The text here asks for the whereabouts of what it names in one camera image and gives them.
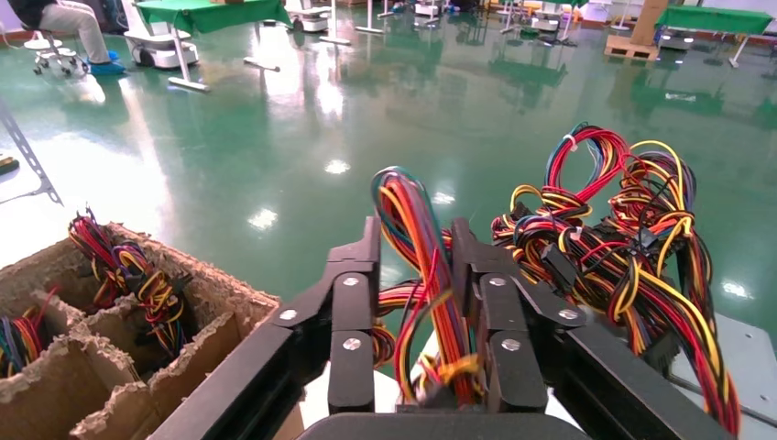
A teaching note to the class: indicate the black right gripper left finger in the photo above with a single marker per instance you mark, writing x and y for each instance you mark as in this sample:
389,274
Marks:
351,303

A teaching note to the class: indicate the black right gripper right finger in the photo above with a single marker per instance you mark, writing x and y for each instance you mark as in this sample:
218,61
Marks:
501,303

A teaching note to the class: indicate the brown cardboard divider box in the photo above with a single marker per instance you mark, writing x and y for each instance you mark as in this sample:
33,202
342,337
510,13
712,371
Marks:
200,340

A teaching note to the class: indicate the wooden pallet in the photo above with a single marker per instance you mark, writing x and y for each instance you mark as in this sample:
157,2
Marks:
631,47

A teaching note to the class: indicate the green tablecloth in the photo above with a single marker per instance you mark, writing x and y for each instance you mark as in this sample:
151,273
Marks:
212,15
716,18

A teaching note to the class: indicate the tall cardboard box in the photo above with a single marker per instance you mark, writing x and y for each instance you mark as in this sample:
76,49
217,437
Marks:
646,18

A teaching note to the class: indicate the blue shoe cover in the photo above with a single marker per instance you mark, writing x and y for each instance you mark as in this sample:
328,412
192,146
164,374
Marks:
106,67

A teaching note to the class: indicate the chrome wheeled stool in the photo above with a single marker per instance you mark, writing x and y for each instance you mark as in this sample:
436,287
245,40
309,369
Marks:
51,53

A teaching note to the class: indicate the seated person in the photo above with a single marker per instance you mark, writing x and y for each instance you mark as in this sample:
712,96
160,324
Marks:
73,18

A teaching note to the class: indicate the perforated metal bracket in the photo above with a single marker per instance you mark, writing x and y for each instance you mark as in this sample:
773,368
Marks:
27,155

